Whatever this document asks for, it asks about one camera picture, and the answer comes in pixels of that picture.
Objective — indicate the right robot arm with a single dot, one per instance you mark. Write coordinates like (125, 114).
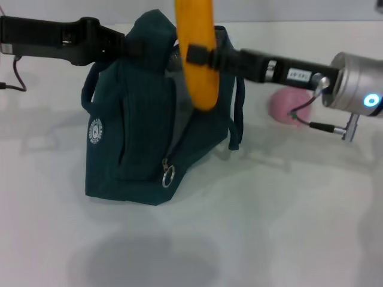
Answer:
(353, 83)

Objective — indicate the yellow banana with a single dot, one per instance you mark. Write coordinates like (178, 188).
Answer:
(197, 30)

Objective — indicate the dark teal insulated lunch bag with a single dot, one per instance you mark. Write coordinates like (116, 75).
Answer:
(134, 125)

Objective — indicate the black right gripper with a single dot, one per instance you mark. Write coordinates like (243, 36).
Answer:
(284, 71)

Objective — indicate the pink toy peach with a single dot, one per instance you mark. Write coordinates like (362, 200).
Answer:
(284, 104)

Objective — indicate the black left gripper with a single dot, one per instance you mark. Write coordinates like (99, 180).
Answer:
(45, 37)

